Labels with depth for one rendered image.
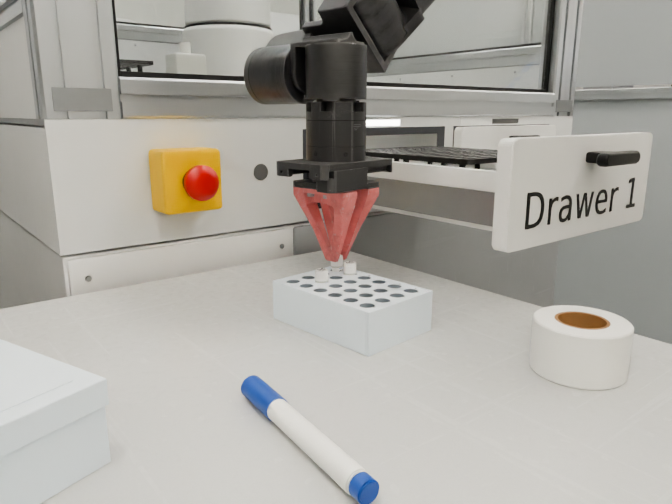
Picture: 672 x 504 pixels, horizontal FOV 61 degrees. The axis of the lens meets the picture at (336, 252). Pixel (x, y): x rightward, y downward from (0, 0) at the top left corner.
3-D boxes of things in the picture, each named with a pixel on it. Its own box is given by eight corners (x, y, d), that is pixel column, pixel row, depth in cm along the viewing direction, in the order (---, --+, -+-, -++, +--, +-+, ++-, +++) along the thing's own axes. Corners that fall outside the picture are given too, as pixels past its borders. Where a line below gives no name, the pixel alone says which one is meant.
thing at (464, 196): (623, 208, 73) (629, 160, 71) (501, 233, 57) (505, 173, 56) (402, 180, 103) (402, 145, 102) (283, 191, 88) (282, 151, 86)
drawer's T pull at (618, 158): (640, 163, 62) (642, 150, 61) (606, 167, 57) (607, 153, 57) (607, 161, 64) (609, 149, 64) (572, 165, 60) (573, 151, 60)
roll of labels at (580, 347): (511, 367, 44) (515, 318, 43) (556, 343, 49) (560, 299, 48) (602, 400, 39) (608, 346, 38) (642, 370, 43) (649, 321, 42)
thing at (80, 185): (566, 184, 123) (573, 116, 120) (60, 256, 62) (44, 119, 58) (310, 158, 196) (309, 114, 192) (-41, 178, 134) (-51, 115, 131)
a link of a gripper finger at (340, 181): (281, 262, 56) (278, 166, 54) (330, 249, 61) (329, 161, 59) (332, 275, 52) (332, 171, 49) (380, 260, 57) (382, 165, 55)
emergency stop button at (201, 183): (222, 200, 65) (221, 164, 64) (189, 203, 62) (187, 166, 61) (210, 197, 67) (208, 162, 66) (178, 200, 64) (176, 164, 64)
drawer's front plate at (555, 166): (642, 220, 73) (653, 132, 70) (505, 254, 55) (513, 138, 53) (628, 218, 74) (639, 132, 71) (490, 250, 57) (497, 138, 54)
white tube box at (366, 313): (431, 330, 51) (433, 290, 51) (368, 357, 46) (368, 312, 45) (336, 299, 60) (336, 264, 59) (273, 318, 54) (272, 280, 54)
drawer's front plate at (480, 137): (551, 180, 116) (556, 124, 113) (458, 192, 99) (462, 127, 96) (544, 179, 117) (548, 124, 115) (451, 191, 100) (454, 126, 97)
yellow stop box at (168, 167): (226, 210, 68) (223, 148, 66) (168, 216, 63) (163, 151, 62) (207, 204, 72) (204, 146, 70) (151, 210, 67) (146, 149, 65)
